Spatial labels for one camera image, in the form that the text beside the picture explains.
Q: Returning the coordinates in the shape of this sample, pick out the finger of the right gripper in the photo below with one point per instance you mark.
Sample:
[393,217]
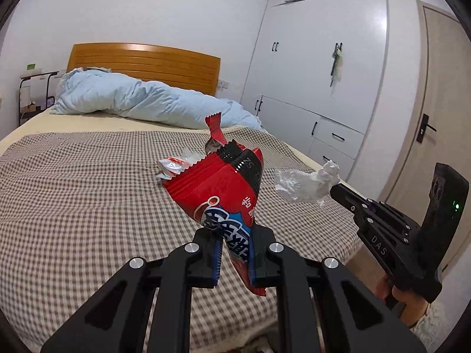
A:
[378,214]

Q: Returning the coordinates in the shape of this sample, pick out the beige room door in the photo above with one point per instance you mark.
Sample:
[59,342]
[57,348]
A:
[439,129]

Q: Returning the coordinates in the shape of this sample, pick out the light blue duvet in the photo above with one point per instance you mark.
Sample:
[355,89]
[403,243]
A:
[83,91]

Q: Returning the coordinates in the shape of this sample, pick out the red blue snack wrapper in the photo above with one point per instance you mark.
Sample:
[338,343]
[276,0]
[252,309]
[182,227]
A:
[221,191]

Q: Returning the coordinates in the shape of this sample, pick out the white built-in wardrobe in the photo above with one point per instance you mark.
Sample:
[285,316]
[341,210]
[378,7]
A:
[288,84]

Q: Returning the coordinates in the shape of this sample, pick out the red white snack wrapper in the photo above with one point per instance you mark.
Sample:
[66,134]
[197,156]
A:
[171,166]

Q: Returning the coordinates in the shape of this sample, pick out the person right hand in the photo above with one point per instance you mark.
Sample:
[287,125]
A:
[415,305]

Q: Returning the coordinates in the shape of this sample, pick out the black metal side rack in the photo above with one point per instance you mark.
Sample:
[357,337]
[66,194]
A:
[36,92]

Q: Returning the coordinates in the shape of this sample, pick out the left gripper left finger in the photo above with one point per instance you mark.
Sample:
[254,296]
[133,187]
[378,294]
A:
[145,306]

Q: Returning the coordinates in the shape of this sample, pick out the white tissue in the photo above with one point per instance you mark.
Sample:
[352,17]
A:
[297,186]

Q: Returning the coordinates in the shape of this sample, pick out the bag hanging on wardrobe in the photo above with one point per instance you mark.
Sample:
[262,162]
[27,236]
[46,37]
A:
[336,69]

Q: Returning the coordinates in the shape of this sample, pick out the brown checkered bedspread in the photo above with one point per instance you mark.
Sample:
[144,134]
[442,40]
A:
[76,206]

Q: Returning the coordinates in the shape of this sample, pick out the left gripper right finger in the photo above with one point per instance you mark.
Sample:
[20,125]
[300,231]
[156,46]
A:
[322,306]

